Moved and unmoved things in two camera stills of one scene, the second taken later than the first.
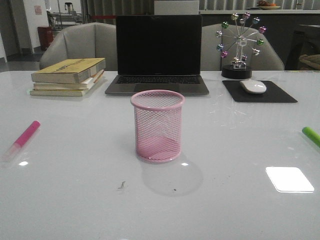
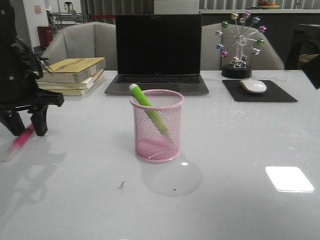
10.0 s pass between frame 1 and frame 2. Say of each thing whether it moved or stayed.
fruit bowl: stayed
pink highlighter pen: stayed
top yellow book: stayed
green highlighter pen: moved
